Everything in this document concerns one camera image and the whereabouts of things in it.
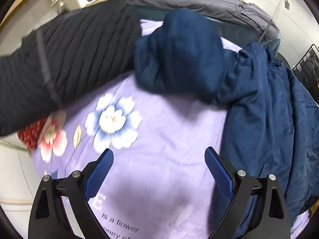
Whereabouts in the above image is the purple floral bed sheet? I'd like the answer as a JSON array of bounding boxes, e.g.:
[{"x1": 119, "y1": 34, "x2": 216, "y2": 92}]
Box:
[{"x1": 29, "y1": 18, "x2": 312, "y2": 239}]

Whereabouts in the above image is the grey blanket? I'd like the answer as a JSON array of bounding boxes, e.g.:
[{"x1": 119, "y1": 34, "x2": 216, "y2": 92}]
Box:
[{"x1": 127, "y1": 0, "x2": 280, "y2": 41}]

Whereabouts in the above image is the black quilted jacket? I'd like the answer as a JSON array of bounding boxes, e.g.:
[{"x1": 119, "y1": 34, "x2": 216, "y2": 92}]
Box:
[{"x1": 1, "y1": 0, "x2": 141, "y2": 136}]

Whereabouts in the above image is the red patterned cloth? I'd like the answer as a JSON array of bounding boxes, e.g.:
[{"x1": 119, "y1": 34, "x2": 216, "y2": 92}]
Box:
[{"x1": 17, "y1": 117, "x2": 48, "y2": 149}]

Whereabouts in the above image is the navy blue puffer jacket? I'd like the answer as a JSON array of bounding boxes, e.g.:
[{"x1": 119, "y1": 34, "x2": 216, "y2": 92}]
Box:
[{"x1": 134, "y1": 8, "x2": 318, "y2": 222}]

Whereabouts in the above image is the black wire rack cart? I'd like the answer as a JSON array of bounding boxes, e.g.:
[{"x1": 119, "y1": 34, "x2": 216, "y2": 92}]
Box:
[{"x1": 292, "y1": 44, "x2": 319, "y2": 103}]

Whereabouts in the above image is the massage bed with teal cover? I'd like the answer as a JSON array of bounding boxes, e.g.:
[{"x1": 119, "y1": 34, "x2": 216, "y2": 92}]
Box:
[{"x1": 134, "y1": 5, "x2": 277, "y2": 72}]

